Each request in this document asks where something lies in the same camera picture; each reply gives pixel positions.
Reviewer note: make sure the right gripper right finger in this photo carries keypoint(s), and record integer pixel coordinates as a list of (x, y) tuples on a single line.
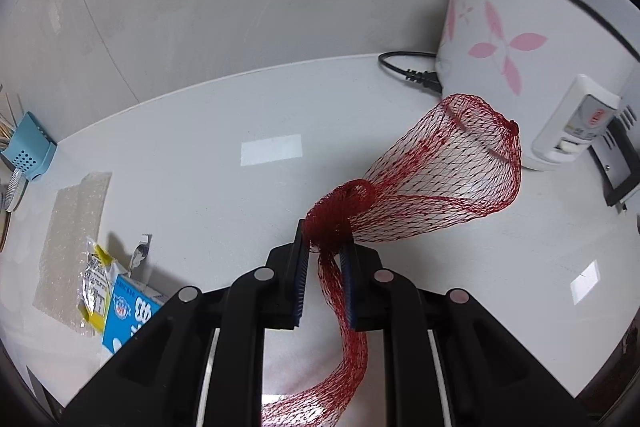
[(447, 360)]

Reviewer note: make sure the clear bubble wrap sheet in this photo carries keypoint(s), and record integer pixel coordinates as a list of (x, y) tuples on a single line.
[(74, 222)]

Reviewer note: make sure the white floral rice cooker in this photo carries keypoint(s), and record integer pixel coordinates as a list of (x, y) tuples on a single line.
[(555, 67)]

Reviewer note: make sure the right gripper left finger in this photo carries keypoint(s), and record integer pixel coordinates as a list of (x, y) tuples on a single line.
[(199, 358)]

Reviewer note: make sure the yellow snack wrapper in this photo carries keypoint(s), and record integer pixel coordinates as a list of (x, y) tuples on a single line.
[(96, 282)]

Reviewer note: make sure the blue utensil holder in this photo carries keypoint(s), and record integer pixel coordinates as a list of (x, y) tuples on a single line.
[(30, 149)]

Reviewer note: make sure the blue white milk carton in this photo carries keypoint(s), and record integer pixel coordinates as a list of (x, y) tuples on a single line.
[(132, 302)]

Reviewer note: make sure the black power cord plug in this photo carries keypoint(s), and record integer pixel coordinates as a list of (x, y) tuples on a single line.
[(426, 78)]

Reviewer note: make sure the red mesh net bag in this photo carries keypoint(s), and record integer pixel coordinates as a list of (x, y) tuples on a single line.
[(461, 161)]

